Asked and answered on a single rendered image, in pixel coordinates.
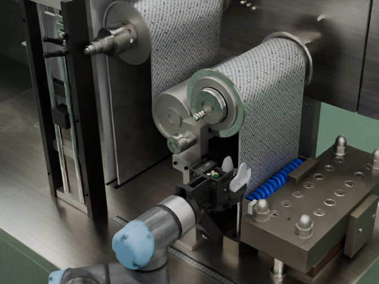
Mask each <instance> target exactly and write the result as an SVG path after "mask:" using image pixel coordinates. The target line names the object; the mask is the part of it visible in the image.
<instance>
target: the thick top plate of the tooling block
mask: <svg viewBox="0 0 379 284"><path fill-rule="evenodd" d="M332 149H333V145H332V146H331V147H329V148H328V149H327V150H326V151H324V152H323V153H322V154H321V155H320V156H318V157H317V158H315V160H317V161H318V167H317V168H316V169H315V170H314V171H313V172H311V173H310V174H309V175H307V176H306V177H305V178H304V179H303V180H301V181H300V182H299V183H298V184H297V185H294V184H292V183H289V182H286V183H285V184H283V185H282V186H281V187H280V188H279V189H277V190H276V191H275V192H273V193H272V194H271V195H270V196H268V197H267V198H266V199H265V200H266V201H267V203H268V208H269V209H270V219H269V221H267V222H265V223H259V222H257V221H255V220H253V217H252V216H253V215H251V214H249V213H247V214H246V215H245V216H244V217H242V218H241V238H240V241H242V242H244V243H246V244H248V245H250V246H252V247H254V248H255V249H257V250H259V251H262V252H264V253H265V254H267V255H270V256H272V257H273V258H275V259H277V260H279V261H281V262H283V263H285V264H287V265H289V266H291V267H293V268H294V269H296V270H298V271H300V272H302V273H304V274H306V273H307V272H308V271H309V270H310V269H311V268H312V267H313V266H314V265H315V264H316V263H317V262H318V261H319V260H320V259H321V258H322V257H323V256H324V255H325V254H326V253H327V252H328V251H329V250H330V249H331V248H332V247H333V246H334V245H335V244H336V243H337V242H338V241H339V240H340V238H341V237H342V236H343V235H344V234H345V233H346V232H347V225H348V220H349V214H350V213H351V212H352V211H353V210H354V209H355V208H356V207H357V206H359V205H360V204H361V203H362V202H363V201H364V200H365V199H366V198H367V197H368V196H369V195H370V194H371V193H372V194H375V195H377V196H379V170H376V169H373V168H371V167H369V165H368V163H369V160H370V157H371V156H372V154H371V153H368V152H365V151H363V150H360V149H357V148H354V147H351V146H349V145H348V147H347V151H348V152H347V155H344V156H338V155H335V154H334V153H333V152H332ZM303 214H306V215H308V216H309V217H310V218H311V225H312V237H311V238H309V239H300V238H298V237H296V236H295V235H294V230H295V228H296V224H297V223H298V218H299V217H300V216H301V215H303Z"/></svg>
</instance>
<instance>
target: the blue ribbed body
mask: <svg viewBox="0 0 379 284"><path fill-rule="evenodd" d="M303 162H304V161H303V160H300V159H298V158H296V159H294V160H293V161H292V162H291V163H290V164H288V165H287V166H286V167H284V168H283V169H282V170H280V171H279V172H278V173H277V174H275V176H273V177H271V179H268V180H267V182H265V183H263V185H261V186H260V187H259V188H258V189H256V190H255V191H254V192H252V193H251V194H250V195H248V196H246V199H247V200H249V201H253V200H254V199H255V200H259V199H261V198H263V199H266V198H267V197H268V196H270V195H271V194H272V193H273V192H275V191H276V190H277V189H279V188H280V187H281V186H282V185H283V184H285V183H286V182H287V176H288V174H289V173H291V172H292V171H293V170H294V169H296V168H297V167H298V166H299V165H301V164H302V163H303Z"/></svg>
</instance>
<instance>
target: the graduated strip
mask: <svg viewBox="0 0 379 284"><path fill-rule="evenodd" d="M111 220H113V221H115V222H116V223H118V224H120V225H122V226H123V227H124V226H125V225H126V224H127V223H129V221H127V220H126V219H124V218H122V217H120V216H118V215H117V216H115V217H113V218H112V219H111ZM168 252H169V253H171V254H172V255H174V256H176V257H178V258H179V259H181V260H183V261H185V262H186V263H188V264H189V265H191V266H193V267H195V268H197V269H198V270H200V271H202V272H204V273H205V274H207V275H209V276H211V277H213V278H214V279H216V280H217V281H219V282H221V283H223V284H239V283H238V282H236V281H234V280H232V279H230V278H229V277H227V276H225V275H224V274H222V273H220V272H218V271H216V270H215V269H213V268H211V267H209V266H207V265H206V264H204V263H202V262H200V261H198V260H197V259H195V258H193V257H191V256H189V255H188V254H186V253H185V252H183V251H181V250H179V249H177V248H176V247H174V246H172V245H170V246H169V247H168Z"/></svg>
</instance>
